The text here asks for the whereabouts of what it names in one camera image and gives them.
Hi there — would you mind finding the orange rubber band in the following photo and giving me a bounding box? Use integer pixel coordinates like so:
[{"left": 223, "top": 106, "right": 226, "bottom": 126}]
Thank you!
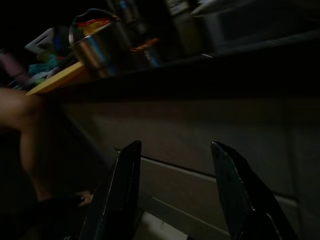
[{"left": 131, "top": 37, "right": 161, "bottom": 55}]

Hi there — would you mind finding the bare person leg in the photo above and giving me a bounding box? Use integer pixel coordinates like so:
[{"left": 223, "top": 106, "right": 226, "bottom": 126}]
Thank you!
[{"left": 0, "top": 87, "right": 95, "bottom": 209}]

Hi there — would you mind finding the cream round plate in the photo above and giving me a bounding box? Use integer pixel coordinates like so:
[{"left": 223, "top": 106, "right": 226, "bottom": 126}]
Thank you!
[{"left": 26, "top": 61, "right": 87, "bottom": 97}]

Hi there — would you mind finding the white tiered plastic container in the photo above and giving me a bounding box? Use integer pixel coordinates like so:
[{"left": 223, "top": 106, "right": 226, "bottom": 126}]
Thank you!
[{"left": 189, "top": 0, "right": 320, "bottom": 48}]

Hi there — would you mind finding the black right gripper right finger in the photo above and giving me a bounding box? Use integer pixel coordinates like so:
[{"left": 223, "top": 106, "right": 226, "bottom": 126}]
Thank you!
[{"left": 210, "top": 140, "right": 299, "bottom": 240}]

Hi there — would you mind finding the steel steamer pot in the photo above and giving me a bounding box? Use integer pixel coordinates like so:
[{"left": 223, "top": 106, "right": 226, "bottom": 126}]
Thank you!
[{"left": 68, "top": 8, "right": 131, "bottom": 79}]

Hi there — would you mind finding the mauve plastic cup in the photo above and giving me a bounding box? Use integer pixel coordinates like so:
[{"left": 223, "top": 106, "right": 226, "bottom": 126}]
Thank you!
[{"left": 0, "top": 51, "right": 30, "bottom": 85}]

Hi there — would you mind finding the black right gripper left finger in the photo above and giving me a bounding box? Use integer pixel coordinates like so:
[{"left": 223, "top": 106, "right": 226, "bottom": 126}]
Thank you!
[{"left": 82, "top": 139, "right": 143, "bottom": 240}]

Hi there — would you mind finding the teal cloth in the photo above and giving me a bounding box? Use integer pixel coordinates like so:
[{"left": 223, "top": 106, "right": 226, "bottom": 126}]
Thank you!
[{"left": 28, "top": 53, "right": 60, "bottom": 76}]

